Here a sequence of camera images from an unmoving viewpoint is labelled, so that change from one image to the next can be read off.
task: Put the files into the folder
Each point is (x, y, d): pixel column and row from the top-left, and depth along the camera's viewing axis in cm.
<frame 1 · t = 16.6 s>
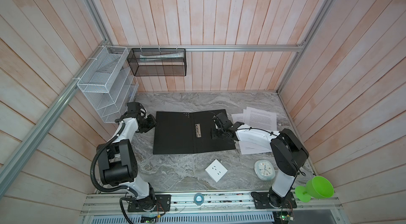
left hand: (156, 125, 91), fingers open
right hand: (212, 133, 94), fingers open
blue folder black inside: (188, 131, 99), on the table
metal folder clip: (197, 127, 101), point 2 cm above the table
top printed paper sheet: (257, 118, 107), on the table
bottom printed paper sheet: (238, 118, 107), on the table
white oval alarm clock: (264, 170, 82), point 4 cm above the table

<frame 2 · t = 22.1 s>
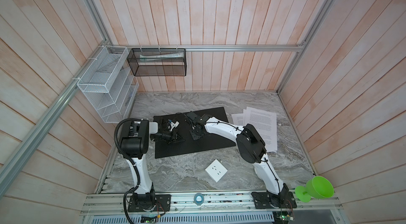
left hand: (184, 141, 94), fingers closed
right hand: (196, 134, 97), fingers closed
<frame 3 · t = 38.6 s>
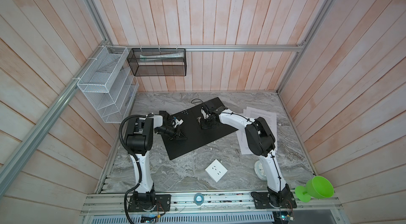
left hand: (186, 139, 95), fingers closed
right hand: (202, 126, 101), fingers closed
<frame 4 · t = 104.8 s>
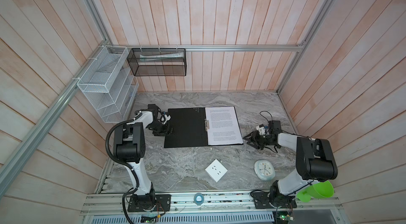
left hand: (169, 136, 95), fingers open
right hand: (245, 139, 94), fingers open
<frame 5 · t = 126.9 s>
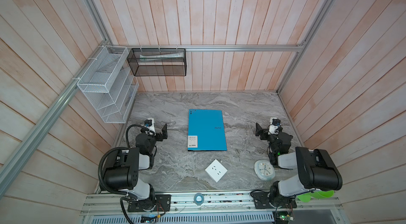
left hand: (159, 125, 91), fingers open
right hand: (265, 122, 91), fingers open
blue folder black inside: (206, 130, 101), on the table
